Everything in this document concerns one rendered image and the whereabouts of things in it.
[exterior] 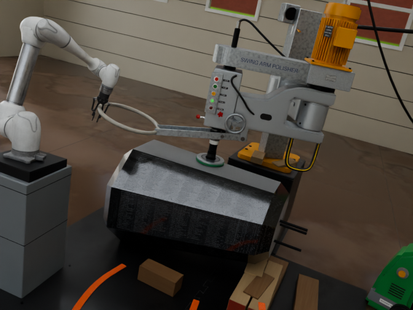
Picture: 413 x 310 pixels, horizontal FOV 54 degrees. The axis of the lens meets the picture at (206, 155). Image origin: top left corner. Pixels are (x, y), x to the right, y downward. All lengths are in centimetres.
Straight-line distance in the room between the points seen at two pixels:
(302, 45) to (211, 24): 591
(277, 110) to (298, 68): 32
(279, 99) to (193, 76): 667
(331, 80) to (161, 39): 720
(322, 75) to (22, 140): 194
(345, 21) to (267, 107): 74
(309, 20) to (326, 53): 67
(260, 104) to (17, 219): 172
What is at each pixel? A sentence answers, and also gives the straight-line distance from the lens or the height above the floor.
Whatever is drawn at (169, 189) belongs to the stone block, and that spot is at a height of 67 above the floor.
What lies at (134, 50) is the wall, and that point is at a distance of 1007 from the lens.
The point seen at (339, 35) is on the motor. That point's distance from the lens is 281.
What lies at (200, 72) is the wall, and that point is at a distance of 938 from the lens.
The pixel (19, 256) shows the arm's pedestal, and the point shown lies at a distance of 274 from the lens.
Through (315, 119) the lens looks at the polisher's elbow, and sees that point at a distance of 294.
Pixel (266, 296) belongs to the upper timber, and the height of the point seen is 21.
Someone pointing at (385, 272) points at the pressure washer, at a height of 32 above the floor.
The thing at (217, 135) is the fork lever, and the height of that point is 106.
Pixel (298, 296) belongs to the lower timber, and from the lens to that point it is 318.
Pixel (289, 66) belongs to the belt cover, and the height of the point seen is 165.
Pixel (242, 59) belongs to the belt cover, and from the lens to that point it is 281.
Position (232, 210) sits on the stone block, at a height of 67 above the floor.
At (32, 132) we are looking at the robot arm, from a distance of 258.
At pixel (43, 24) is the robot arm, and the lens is 261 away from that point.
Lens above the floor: 190
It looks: 19 degrees down
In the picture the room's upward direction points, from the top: 12 degrees clockwise
